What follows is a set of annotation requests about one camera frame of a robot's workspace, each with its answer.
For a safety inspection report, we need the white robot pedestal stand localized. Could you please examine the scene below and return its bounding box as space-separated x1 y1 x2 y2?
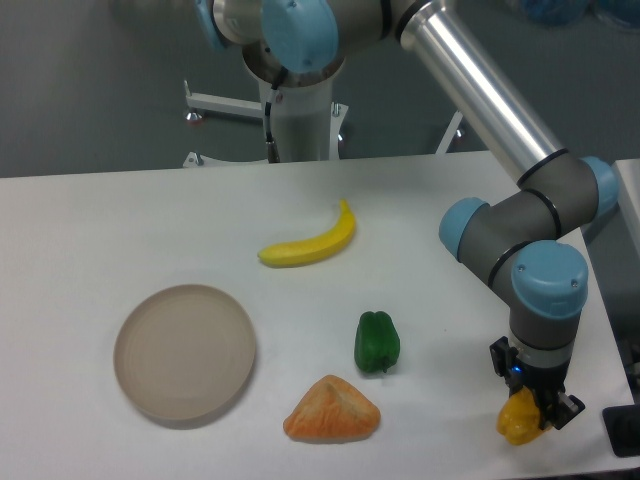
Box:
180 44 466 169

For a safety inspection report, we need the green toy pepper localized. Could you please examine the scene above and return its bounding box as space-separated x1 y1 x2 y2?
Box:
354 311 401 374

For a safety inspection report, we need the black device at right edge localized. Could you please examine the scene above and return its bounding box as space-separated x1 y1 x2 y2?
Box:
602 404 639 458

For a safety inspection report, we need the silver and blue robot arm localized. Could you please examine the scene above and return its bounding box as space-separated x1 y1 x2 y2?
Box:
194 1 618 429

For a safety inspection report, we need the yellow toy banana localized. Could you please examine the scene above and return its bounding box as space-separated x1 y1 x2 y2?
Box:
257 199 357 268

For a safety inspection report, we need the orange toy bread wedge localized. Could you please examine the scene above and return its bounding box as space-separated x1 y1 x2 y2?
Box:
283 375 381 443

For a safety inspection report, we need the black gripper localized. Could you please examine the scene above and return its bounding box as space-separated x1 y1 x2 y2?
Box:
489 336 585 430

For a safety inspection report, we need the yellow toy pepper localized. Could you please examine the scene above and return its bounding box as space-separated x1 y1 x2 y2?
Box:
496 387 544 446

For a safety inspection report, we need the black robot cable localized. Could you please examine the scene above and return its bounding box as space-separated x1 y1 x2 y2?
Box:
263 65 290 164

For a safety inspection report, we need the beige round plate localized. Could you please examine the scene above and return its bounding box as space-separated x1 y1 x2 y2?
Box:
113 284 257 429

